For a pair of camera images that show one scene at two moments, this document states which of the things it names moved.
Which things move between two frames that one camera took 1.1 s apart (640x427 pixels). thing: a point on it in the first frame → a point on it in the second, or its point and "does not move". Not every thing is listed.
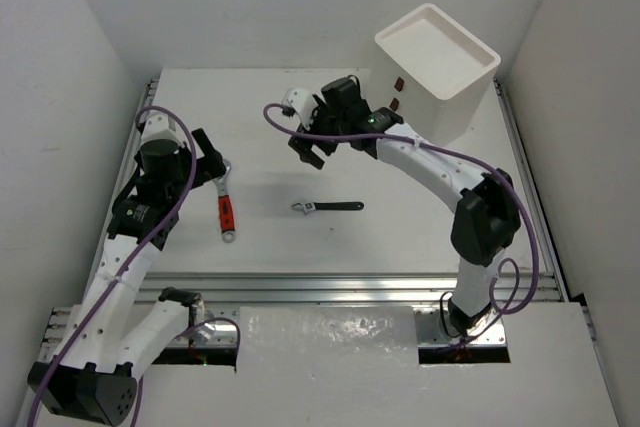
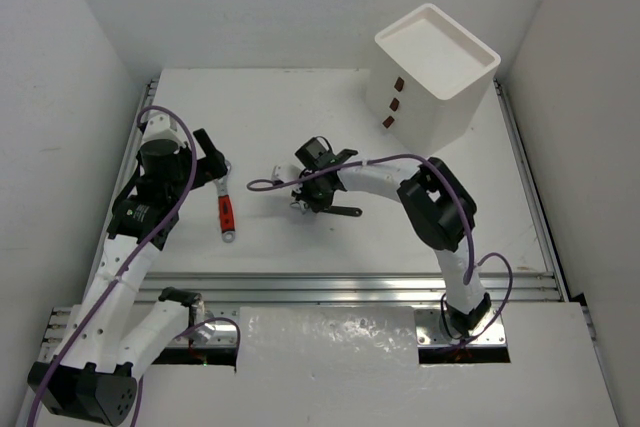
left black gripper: [208, 161] does not move
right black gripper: [312, 154] → [303, 194]
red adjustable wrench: [226, 207] does not move
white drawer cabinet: [435, 75] does not move
